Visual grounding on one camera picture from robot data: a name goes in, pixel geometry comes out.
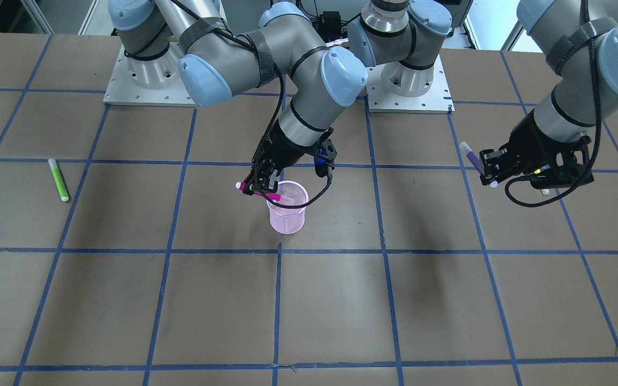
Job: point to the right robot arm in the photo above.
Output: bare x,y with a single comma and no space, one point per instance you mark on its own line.
217,64

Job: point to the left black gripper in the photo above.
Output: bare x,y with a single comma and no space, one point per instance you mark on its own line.
529,140

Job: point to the pink marker pen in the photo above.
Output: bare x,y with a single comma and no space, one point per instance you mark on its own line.
276,197

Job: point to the pink mesh cup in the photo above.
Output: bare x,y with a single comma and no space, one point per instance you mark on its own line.
288,221

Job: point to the green marker pen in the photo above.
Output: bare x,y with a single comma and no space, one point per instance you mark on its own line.
59,180

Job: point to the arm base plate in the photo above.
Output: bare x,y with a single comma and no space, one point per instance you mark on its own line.
392,88
148,83

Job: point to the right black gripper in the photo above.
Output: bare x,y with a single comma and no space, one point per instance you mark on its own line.
282,148

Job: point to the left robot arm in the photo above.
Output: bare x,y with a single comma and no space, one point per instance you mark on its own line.
406,35

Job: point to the purple marker pen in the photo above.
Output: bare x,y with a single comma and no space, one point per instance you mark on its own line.
473,158

